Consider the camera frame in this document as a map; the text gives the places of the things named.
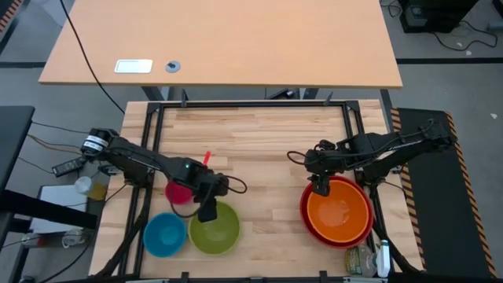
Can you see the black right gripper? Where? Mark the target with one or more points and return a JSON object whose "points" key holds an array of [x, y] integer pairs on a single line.
{"points": [[324, 157]]}

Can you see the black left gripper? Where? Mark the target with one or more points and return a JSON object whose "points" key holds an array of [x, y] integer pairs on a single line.
{"points": [[208, 182]]}

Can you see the green bowl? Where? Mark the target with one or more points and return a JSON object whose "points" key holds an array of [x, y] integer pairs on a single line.
{"points": [[220, 236]]}

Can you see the blue bowl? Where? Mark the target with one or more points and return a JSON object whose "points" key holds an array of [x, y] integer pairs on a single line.
{"points": [[165, 236]]}

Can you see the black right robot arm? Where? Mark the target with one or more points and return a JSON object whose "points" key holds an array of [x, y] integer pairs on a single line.
{"points": [[393, 146]]}

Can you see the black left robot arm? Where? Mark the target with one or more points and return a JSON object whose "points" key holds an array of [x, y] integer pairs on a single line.
{"points": [[129, 157]]}

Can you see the large red bowl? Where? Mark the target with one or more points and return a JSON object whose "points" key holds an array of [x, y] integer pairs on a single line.
{"points": [[303, 208]]}

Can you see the orange bowl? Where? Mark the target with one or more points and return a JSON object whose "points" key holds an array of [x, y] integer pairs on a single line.
{"points": [[340, 214]]}

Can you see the red tape strip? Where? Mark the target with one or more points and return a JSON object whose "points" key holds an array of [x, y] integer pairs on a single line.
{"points": [[207, 158]]}

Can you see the clear bottle green label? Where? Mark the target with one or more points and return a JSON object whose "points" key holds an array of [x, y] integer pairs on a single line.
{"points": [[357, 261]]}

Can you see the black desk leg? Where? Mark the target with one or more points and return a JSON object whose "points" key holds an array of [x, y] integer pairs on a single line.
{"points": [[310, 93], [153, 93]]}

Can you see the bottle with yellow liquid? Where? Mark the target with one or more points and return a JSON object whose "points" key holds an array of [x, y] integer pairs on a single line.
{"points": [[92, 189]]}

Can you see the black hazard-striped floor mat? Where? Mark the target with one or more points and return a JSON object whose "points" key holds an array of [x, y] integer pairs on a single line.
{"points": [[432, 236]]}

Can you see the clear plastic bottle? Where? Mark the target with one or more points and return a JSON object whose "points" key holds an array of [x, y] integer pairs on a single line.
{"points": [[74, 237]]}

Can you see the black power adapter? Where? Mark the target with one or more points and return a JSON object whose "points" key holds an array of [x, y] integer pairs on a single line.
{"points": [[67, 167]]}

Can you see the white box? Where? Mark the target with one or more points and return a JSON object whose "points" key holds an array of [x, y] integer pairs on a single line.
{"points": [[59, 197]]}

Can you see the black metal bar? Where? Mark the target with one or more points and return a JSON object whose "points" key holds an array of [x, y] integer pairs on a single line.
{"points": [[47, 210]]}

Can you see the light wood desk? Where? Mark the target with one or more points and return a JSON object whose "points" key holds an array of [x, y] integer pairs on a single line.
{"points": [[236, 39]]}

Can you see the black equipment case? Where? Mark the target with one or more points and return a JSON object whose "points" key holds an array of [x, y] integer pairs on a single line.
{"points": [[432, 15]]}

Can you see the black side table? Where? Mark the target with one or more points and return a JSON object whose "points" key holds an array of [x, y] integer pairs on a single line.
{"points": [[13, 137]]}

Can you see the black aluminium table frame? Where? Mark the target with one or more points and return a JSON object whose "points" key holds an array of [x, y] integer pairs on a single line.
{"points": [[251, 104]]}

